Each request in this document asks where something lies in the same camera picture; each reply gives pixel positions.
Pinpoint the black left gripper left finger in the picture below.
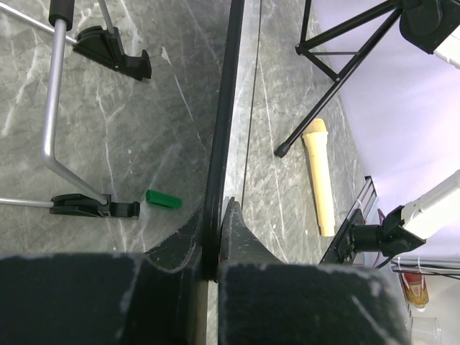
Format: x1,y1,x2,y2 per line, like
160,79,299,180
1,210,208,344

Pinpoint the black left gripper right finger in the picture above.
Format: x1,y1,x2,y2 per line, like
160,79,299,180
218,201,411,344

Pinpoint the green marker cap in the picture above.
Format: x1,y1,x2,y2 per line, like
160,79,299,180
145,190,183,210

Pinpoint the white whiteboard with black frame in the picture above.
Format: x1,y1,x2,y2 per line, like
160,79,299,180
201,1,262,280

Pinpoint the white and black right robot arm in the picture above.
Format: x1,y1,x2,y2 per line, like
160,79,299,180
340,1,459,258

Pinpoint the orange labelled bottle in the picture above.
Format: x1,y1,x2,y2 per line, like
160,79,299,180
400,272,429,312

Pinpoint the clear plastic cup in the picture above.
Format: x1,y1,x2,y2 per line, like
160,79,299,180
410,317,442,345

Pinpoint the beige microphone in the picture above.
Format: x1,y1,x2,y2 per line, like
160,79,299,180
302,118,336,237

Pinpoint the black perforated music stand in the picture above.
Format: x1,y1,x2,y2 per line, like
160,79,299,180
274,0,410,158

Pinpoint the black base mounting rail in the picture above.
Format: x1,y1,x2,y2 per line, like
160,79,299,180
319,176,380,265

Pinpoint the silver wire whiteboard easel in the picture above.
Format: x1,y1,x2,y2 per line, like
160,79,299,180
1,1,152,220

